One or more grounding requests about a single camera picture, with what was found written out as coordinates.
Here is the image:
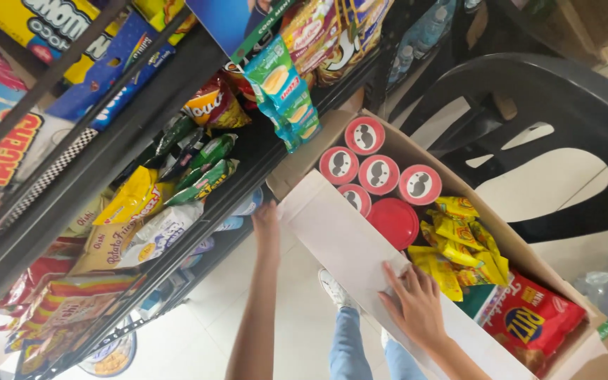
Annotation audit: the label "person's right hand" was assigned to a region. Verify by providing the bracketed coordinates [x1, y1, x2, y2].
[377, 261, 451, 353]

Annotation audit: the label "person's left hand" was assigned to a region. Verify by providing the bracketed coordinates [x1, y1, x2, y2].
[251, 201, 283, 255]

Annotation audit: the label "brown cardboard box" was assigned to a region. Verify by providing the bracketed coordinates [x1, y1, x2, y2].
[266, 108, 608, 380]

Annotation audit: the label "blue white packet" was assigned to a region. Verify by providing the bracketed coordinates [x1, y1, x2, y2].
[229, 187, 265, 217]

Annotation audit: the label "red moustache lid chips can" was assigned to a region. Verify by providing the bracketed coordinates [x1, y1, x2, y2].
[337, 183, 373, 218]
[344, 115, 386, 156]
[398, 164, 443, 207]
[319, 146, 360, 186]
[358, 154, 401, 196]

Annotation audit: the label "dark green snack packet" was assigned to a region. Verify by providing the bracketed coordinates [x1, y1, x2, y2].
[159, 128, 207, 182]

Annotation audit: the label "white snack bag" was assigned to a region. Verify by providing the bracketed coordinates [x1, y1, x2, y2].
[116, 202, 205, 269]

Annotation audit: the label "person's white shoe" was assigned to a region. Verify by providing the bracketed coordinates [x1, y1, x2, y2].
[318, 267, 361, 312]

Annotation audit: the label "orange chips bag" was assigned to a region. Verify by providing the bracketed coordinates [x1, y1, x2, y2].
[182, 74, 252, 131]

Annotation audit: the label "strip of green blue packets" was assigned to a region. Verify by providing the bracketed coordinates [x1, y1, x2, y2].
[243, 34, 322, 154]

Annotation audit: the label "yellow snack bag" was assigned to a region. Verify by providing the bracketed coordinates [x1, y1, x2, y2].
[93, 166, 176, 227]

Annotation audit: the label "plain red lid can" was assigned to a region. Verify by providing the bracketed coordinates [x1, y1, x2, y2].
[366, 197, 420, 251]

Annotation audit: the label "black metal shelf rack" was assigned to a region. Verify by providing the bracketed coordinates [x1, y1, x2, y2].
[0, 0, 405, 380]

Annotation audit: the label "tan potato fries bag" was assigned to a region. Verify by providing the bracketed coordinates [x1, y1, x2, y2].
[68, 219, 144, 276]

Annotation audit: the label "person's blue jeans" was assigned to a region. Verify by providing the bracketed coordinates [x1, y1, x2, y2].
[329, 306, 429, 380]

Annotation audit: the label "bundle of brown snack bags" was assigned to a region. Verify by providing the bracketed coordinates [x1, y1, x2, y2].
[280, 0, 395, 88]

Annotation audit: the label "heap of yellow snack packets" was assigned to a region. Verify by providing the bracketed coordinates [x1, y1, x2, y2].
[407, 196, 511, 303]

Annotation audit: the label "blue biscuit box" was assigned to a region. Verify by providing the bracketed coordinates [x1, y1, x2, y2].
[45, 12, 176, 132]

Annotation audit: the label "striped colourful snack bags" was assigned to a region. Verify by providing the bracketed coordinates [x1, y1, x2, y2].
[0, 270, 144, 376]

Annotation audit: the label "green carton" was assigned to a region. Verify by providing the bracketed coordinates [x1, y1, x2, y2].
[454, 283, 497, 322]

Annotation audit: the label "shelf of water bottles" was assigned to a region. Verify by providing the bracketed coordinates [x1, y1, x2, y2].
[387, 0, 459, 85]

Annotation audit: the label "yellow cereal box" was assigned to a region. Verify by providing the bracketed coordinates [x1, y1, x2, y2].
[0, 0, 128, 86]

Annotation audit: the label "red cracker pack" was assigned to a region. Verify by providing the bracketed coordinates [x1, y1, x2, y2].
[481, 270, 588, 376]

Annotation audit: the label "black plastic chair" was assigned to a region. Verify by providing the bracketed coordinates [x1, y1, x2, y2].
[388, 52, 608, 245]

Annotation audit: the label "stacked cardboard cartons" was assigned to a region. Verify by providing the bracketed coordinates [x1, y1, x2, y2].
[515, 0, 608, 82]

